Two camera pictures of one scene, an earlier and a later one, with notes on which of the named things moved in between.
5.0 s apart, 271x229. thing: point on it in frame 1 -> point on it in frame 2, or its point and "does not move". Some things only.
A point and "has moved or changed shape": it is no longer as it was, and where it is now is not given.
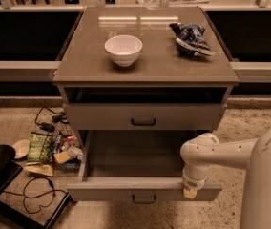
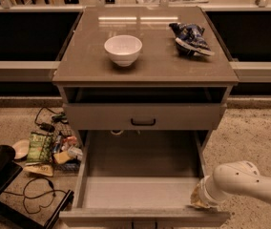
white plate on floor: x=21 y=148 does not move
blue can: x=56 y=144 does not move
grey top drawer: x=144 y=116 does not move
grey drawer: x=134 y=166 has moved or changed shape
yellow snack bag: x=36 y=167 does not move
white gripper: x=194 y=182 -> x=206 y=192
